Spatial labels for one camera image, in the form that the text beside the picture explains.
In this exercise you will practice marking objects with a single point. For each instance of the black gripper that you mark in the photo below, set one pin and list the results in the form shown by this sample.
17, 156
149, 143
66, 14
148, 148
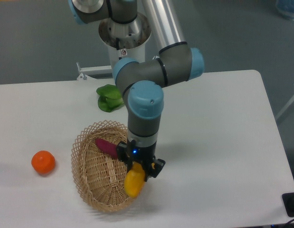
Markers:
128, 153

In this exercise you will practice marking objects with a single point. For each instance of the yellow mango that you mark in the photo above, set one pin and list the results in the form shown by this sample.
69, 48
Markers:
134, 180

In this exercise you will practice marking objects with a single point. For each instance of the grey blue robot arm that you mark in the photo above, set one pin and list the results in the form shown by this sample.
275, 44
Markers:
152, 54

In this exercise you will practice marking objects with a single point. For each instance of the woven wicker basket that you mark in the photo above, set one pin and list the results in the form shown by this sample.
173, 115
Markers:
98, 177

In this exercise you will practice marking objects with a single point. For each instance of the purple sweet potato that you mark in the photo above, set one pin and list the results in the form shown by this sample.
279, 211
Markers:
106, 147

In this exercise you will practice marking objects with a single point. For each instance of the green bok choy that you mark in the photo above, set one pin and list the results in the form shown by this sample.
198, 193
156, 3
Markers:
110, 98

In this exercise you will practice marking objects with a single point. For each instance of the orange tangerine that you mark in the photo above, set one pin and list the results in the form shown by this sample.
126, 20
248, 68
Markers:
43, 162

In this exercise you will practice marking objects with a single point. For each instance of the black device at edge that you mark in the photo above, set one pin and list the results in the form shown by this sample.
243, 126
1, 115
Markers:
288, 200

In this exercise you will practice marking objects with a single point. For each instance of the blue bag in corner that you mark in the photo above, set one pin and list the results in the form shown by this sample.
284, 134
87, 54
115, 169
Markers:
285, 8

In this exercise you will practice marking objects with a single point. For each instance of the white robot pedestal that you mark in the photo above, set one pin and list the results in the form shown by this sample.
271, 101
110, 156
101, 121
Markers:
122, 40

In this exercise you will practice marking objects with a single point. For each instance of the white frame at right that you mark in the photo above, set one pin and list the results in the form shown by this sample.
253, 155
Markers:
285, 111

